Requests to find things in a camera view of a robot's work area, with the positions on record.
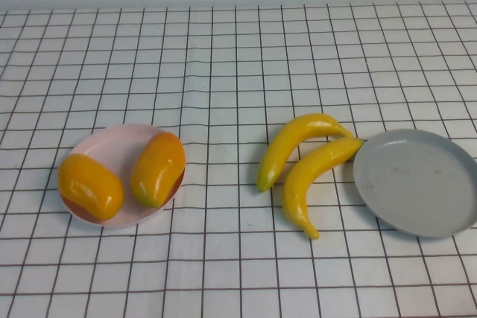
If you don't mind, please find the yellow banana blunt green tip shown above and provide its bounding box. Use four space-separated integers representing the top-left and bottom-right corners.
256 112 356 193

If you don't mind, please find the yellow banana narrow curved tail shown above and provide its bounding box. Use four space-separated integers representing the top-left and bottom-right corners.
282 136 365 241

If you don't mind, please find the orange mango with green tip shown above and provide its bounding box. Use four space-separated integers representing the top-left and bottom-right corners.
130 131 186 209

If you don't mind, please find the pink round plate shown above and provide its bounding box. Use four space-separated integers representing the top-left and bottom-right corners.
59 123 187 229

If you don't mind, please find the grey round plate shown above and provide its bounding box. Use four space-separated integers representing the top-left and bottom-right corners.
353 128 477 239

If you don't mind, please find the white grid tablecloth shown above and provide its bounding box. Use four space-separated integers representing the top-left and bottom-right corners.
0 1 477 318

